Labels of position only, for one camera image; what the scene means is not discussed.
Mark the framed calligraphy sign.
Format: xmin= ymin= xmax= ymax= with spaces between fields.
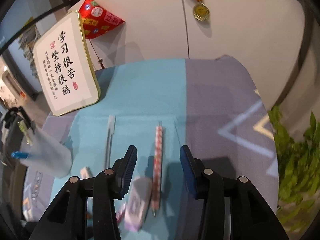
xmin=33 ymin=11 xmax=101 ymax=116

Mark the red hanging charm bag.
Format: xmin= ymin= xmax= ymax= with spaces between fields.
xmin=79 ymin=0 xmax=125 ymax=40

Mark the blue pen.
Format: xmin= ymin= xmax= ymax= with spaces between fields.
xmin=11 ymin=151 xmax=29 ymax=159

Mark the white correction tape dispenser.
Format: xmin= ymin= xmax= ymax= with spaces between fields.
xmin=124 ymin=177 xmax=152 ymax=231

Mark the tall stack of papers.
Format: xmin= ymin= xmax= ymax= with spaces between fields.
xmin=18 ymin=25 xmax=41 ymax=79

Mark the green potted plant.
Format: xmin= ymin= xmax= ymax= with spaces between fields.
xmin=268 ymin=106 xmax=319 ymax=233

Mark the red white checkered pen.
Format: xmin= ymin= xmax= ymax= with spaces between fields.
xmin=151 ymin=123 xmax=163 ymax=217

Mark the grey slim pen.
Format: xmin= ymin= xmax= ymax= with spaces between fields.
xmin=105 ymin=115 xmax=116 ymax=169

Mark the white eraser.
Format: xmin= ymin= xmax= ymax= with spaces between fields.
xmin=80 ymin=167 xmax=93 ymax=180

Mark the red pencil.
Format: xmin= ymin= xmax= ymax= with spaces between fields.
xmin=116 ymin=202 xmax=126 ymax=224

